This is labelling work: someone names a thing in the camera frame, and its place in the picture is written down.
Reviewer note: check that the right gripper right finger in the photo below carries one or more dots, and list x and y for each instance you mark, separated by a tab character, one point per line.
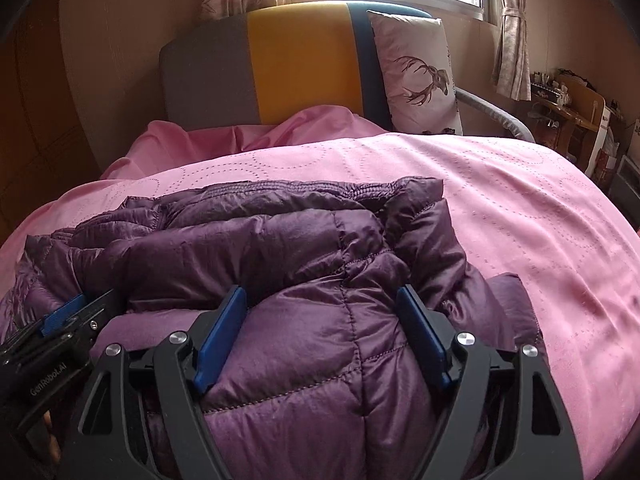
500	414

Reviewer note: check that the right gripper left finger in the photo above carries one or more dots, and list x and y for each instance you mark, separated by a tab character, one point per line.
109	434

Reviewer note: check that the purple down puffer jacket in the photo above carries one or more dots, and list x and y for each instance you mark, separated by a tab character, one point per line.
321	382

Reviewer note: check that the person's left hand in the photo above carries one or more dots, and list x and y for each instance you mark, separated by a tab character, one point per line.
54	449

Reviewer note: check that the pink bedspread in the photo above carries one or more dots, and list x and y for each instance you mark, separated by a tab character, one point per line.
515	206

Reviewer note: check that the brown wooden wardrobe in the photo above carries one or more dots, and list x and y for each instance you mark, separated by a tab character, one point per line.
44	149

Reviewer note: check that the wooden desk with clutter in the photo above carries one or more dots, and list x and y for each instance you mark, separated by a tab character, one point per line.
574	120

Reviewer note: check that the pink patterned right curtain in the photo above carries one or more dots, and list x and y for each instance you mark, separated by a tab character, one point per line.
511	71

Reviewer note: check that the grey orange blue headboard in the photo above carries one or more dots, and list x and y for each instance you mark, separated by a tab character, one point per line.
264	66

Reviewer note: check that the pink deer print pillow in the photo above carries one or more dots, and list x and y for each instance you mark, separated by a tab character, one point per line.
415	63

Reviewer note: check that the grey metal bed rail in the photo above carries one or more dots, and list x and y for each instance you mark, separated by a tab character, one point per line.
516	128

